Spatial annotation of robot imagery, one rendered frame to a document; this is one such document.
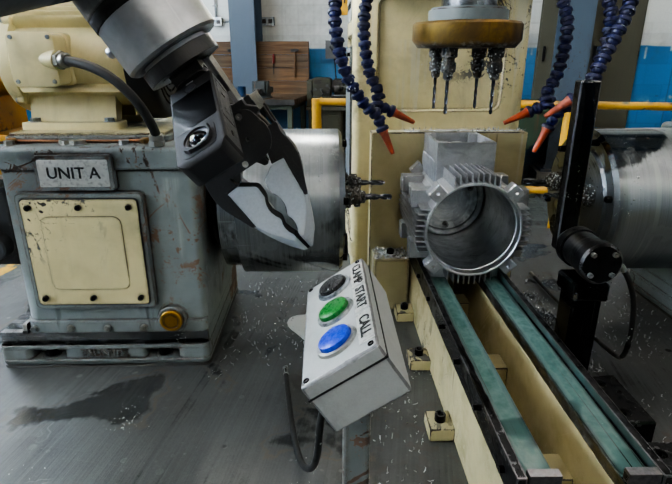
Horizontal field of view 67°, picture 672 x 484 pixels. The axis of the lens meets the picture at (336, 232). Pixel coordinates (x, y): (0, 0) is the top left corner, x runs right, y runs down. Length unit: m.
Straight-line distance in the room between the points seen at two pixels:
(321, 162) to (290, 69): 5.10
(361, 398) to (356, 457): 0.14
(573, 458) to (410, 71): 0.77
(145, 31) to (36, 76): 0.42
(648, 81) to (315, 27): 3.56
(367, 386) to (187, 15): 0.33
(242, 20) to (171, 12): 5.47
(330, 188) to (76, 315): 0.46
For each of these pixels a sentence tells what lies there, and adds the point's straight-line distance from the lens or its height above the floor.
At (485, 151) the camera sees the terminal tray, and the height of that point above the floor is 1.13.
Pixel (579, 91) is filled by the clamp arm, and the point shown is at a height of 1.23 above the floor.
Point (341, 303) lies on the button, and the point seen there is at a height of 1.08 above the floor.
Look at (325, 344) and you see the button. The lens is 0.41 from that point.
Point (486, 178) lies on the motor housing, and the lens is 0.85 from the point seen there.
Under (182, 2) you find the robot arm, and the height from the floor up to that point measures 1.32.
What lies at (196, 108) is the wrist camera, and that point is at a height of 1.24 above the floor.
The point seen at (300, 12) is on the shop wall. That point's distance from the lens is 6.10.
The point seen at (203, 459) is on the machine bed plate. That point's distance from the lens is 0.72.
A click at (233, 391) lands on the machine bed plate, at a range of 0.83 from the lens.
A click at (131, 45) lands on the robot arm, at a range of 0.47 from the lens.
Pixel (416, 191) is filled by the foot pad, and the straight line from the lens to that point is 0.85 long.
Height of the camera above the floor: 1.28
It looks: 19 degrees down
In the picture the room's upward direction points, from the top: straight up
